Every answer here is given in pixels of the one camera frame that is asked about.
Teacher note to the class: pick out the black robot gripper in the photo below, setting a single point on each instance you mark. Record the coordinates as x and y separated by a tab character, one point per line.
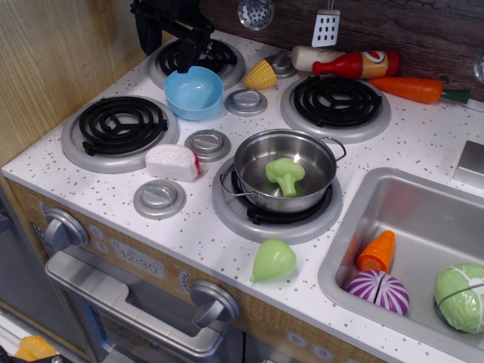
194	31

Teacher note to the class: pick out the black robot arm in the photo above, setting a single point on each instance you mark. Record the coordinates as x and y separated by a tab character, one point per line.
149	19

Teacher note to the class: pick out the stainless steel toy pan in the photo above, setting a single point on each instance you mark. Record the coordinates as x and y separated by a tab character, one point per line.
318	156

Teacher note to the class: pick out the green toy broccoli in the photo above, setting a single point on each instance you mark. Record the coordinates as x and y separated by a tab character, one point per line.
286	173

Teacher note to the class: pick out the back left stove burner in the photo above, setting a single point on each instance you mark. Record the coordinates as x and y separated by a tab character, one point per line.
223	59

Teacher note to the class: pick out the stove burner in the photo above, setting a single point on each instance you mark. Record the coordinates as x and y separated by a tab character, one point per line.
223	59
248	221
352	111
113	135

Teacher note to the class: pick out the light blue plastic bowl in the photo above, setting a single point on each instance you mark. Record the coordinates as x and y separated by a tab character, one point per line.
195	95

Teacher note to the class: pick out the silver stove knob upper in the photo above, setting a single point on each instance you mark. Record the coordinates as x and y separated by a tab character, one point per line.
246	102

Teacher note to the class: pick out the silver stove knob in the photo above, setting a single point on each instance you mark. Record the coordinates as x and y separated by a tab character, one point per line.
282	65
209	145
246	102
159	199

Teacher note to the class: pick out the yellow toy corn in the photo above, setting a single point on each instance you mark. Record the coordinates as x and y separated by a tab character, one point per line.
261	76

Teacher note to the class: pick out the hanging silver skimmer spoon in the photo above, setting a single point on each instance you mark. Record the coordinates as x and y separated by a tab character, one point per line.
255	15

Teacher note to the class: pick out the silver stove knob middle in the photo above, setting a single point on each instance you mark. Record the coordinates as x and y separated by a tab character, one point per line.
209	145

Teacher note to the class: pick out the silver stove knob back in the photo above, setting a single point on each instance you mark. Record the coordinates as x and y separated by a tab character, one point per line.
282	65

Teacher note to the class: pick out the front left stove burner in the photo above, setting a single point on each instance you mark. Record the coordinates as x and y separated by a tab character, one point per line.
113	135

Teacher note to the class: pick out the white toy bottle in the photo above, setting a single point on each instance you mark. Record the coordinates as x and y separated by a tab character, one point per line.
303	57

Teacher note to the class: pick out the hanging silver slotted spatula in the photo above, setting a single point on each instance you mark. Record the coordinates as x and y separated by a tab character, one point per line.
326	27

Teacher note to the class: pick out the silver stove knob front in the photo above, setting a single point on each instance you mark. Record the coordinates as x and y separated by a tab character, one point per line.
159	199

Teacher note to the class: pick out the back right stove burner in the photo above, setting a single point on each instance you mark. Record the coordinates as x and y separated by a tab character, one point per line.
352	111

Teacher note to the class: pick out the red toy ketchup bottle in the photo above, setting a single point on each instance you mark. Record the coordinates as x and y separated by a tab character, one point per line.
360	65

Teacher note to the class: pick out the front right stove burner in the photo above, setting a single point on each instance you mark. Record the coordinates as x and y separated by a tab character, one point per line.
248	221

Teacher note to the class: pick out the oven clock display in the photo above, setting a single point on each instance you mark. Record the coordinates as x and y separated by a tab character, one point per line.
138	258

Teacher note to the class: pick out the left oven dial knob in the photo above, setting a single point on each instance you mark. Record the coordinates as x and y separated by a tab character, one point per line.
63	231

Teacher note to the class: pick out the oven dial knob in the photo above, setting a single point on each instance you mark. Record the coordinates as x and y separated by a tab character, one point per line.
213	304
63	231

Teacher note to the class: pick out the light green toy pear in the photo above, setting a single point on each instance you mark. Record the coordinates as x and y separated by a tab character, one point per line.
273	260

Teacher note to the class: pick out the right oven dial knob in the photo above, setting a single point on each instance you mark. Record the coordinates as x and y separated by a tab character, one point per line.
213	304

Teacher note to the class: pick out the orange toy carrot half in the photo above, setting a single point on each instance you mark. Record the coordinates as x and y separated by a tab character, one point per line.
378	254

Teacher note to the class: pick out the silver toy sink basin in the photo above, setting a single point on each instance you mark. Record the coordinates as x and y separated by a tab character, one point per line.
435	226

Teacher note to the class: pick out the purple toy onion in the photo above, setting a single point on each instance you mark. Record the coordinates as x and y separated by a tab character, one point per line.
382	290

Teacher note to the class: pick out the silver faucet base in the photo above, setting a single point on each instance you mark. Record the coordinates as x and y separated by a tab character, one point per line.
469	169

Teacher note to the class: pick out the yellow toy on floor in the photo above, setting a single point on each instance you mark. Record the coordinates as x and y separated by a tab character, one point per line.
33	348

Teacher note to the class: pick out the green toy cabbage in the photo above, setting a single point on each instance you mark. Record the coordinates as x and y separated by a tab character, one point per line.
458	292

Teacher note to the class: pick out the silver oven door handle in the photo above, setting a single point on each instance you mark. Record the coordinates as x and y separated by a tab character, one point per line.
122	328

